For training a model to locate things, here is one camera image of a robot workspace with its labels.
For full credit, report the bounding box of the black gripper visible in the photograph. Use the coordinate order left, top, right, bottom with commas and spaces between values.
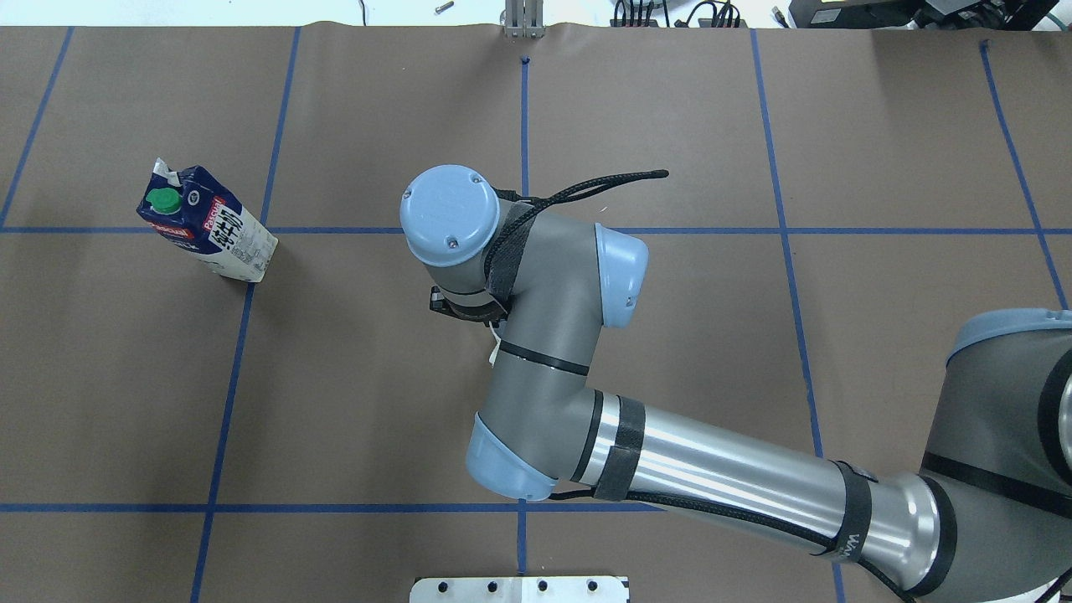
430, 286, 508, 324

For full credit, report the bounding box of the white mug grey inside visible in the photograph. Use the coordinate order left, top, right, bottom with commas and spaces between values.
487, 323, 502, 366

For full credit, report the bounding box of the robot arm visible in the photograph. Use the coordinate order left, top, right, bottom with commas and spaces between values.
399, 165, 1069, 602

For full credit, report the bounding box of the blue white milk carton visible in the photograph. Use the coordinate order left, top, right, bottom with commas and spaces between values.
137, 157, 278, 283

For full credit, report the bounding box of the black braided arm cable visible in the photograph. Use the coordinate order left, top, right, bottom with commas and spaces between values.
483, 170, 670, 307

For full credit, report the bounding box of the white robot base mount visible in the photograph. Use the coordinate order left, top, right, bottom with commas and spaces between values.
410, 575, 631, 602

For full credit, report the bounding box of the aluminium frame post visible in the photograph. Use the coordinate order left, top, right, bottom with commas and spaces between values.
502, 0, 546, 39

